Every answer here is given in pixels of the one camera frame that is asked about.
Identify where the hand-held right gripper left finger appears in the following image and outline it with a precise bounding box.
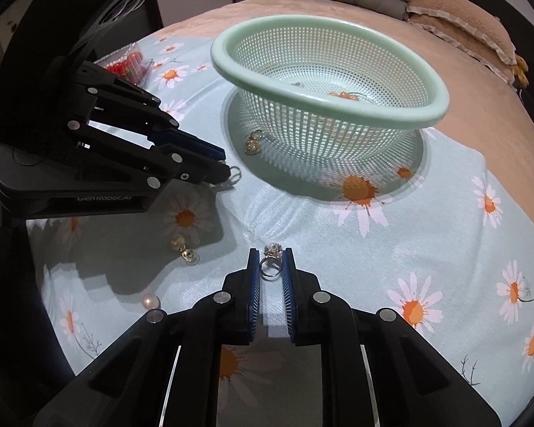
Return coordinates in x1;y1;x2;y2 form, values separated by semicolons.
33;248;261;427

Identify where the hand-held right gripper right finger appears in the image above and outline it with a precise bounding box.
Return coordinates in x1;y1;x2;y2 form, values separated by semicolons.
282;248;502;427

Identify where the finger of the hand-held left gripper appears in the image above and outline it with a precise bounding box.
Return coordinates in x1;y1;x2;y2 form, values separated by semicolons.
73;63;227;162
68;121;232;190

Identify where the silver ring with crystal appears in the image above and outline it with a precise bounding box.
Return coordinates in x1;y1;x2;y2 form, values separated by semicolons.
259;243;286;279

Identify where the green plastic strainer basket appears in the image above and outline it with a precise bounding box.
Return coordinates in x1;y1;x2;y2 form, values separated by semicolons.
210;14;451;175

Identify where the gold charm pendant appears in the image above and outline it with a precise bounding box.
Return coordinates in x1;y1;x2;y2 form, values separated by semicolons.
243;129;265;156

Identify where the pearl and gold earring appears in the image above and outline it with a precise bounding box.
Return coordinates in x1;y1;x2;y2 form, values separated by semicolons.
168;234;200;267

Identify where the clear tray of red items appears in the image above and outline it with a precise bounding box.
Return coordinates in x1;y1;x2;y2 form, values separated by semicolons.
95;42;156;86

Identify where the daisy print cloth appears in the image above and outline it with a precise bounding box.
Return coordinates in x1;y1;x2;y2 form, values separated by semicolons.
27;31;534;427

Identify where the peach bed blanket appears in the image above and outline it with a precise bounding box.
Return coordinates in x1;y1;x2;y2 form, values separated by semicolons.
151;0;534;165

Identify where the beige ruffled pillow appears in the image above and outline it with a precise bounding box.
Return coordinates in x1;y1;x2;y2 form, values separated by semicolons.
405;0;518;68

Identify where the yellow plush toy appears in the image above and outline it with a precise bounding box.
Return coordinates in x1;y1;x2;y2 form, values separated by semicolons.
511;54;531;90

